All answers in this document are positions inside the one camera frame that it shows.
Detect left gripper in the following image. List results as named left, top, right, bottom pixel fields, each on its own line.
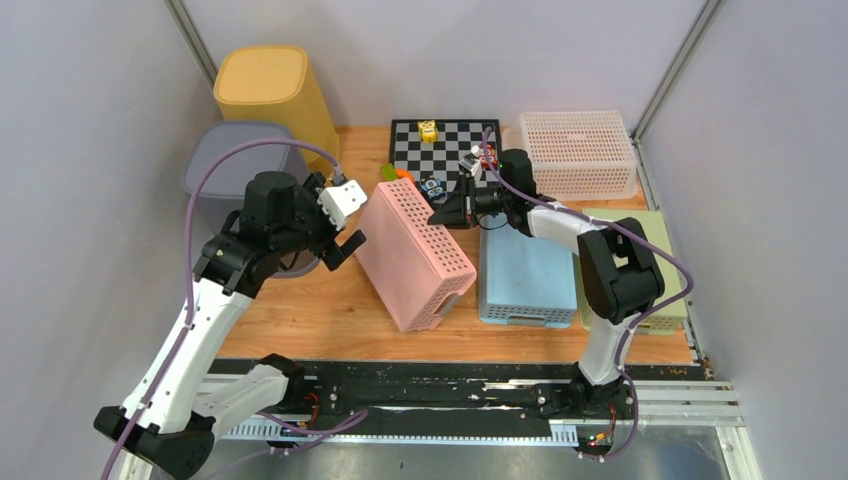
left=273, top=173, right=365, bottom=269

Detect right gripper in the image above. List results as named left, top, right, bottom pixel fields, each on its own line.
left=429, top=175, right=513, bottom=232

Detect pink plastic basket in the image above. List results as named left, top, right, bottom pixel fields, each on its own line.
left=355, top=179, right=477, bottom=332

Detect light blue plastic basket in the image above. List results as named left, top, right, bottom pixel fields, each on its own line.
left=478, top=214, right=577, bottom=328

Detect large white plastic basket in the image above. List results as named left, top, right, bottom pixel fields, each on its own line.
left=502, top=110, right=638, bottom=201

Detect grey and yellow laundry bin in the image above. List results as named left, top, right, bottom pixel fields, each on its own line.
left=183, top=121, right=325, bottom=285

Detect yellow slatted laundry bin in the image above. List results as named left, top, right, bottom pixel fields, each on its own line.
left=213, top=44, right=340, bottom=157

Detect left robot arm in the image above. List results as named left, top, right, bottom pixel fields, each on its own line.
left=94, top=171, right=367, bottom=479

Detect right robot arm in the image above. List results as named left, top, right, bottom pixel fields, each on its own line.
left=428, top=149, right=665, bottom=418

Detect blue owl toy block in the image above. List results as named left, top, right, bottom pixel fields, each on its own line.
left=419, top=176, right=446, bottom=202

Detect black and white chessboard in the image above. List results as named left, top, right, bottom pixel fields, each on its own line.
left=389, top=119, right=501, bottom=206

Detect orange arch toy block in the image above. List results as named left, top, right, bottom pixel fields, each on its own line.
left=395, top=169, right=416, bottom=183

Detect red owl toy block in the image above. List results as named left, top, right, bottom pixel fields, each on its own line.
left=477, top=144, right=498, bottom=170

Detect yellow owl toy block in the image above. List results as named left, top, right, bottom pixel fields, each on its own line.
left=417, top=120, right=439, bottom=144

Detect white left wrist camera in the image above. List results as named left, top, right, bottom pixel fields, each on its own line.
left=317, top=180, right=368, bottom=231

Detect black metal base rail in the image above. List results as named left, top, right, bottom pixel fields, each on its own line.
left=205, top=357, right=710, bottom=442

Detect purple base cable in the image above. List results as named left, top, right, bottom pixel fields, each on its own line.
left=152, top=404, right=378, bottom=480

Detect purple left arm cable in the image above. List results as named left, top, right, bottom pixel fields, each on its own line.
left=99, top=137, right=346, bottom=480

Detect left aluminium frame post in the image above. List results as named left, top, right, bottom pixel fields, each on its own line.
left=164, top=0, right=217, bottom=74

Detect aluminium frame post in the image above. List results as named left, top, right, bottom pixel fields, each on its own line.
left=631, top=0, right=725, bottom=145
left=164, top=0, right=217, bottom=74

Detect right aluminium frame post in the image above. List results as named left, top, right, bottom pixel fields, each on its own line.
left=631, top=0, right=725, bottom=145

